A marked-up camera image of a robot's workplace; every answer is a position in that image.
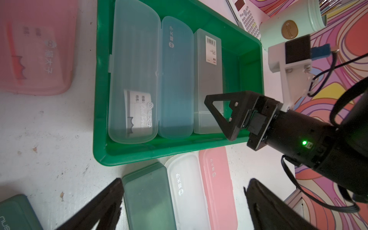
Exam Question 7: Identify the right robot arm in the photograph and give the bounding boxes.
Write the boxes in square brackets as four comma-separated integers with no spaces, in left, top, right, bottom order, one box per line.
[205,80,368,213]

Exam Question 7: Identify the white translucent pencil case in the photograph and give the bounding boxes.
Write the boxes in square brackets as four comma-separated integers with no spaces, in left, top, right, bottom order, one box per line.
[165,152,211,230]

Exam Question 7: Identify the dark green pencil case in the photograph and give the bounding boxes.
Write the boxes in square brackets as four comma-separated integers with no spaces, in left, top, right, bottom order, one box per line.
[122,162,176,230]
[0,195,43,230]

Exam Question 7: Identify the dark green pencil case right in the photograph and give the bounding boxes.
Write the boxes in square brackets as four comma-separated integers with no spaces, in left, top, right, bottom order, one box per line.
[122,162,176,230]

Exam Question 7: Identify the white calculator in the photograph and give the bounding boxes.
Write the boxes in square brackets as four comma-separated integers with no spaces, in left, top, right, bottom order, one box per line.
[226,0,270,40]

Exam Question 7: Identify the mint green pen cup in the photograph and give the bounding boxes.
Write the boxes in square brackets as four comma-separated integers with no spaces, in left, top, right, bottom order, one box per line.
[259,0,327,51]

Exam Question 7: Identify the pink pencil case front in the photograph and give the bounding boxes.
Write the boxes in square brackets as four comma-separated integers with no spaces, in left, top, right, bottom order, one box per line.
[199,146,238,230]

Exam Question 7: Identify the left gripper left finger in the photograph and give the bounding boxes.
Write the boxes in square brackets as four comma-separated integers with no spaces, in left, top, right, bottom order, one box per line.
[58,178,124,230]

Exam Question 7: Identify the pink pencil case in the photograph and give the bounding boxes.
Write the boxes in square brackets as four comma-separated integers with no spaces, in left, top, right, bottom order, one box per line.
[1,1,78,96]
[199,146,238,230]

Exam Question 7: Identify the pens in cup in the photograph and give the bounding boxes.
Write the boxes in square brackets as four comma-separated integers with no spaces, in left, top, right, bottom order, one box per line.
[319,0,342,16]

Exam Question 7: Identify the dark green pencil case left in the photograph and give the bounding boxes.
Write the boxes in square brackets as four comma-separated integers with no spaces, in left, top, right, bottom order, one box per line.
[0,195,43,230]

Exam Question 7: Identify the pink pencil case far left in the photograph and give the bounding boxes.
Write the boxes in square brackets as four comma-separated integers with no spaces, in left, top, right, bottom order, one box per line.
[1,1,78,96]

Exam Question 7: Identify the light blue pencil case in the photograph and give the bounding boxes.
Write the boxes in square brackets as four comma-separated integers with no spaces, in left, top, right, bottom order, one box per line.
[159,16,195,139]

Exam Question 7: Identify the clear frosted pencil case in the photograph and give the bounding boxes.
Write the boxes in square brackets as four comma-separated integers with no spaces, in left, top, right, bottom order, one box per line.
[108,1,161,144]

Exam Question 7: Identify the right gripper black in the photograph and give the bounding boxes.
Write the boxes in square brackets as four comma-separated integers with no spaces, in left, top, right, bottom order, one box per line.
[205,91,283,151]

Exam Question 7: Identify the green plastic storage tray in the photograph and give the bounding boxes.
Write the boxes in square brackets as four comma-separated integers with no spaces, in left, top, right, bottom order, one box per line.
[93,1,264,166]

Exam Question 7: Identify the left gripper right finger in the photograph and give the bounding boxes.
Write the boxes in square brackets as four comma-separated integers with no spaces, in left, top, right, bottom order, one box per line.
[244,178,316,230]

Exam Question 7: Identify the clear box with barcode label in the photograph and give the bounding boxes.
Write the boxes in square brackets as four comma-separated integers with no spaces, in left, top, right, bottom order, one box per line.
[194,29,223,134]

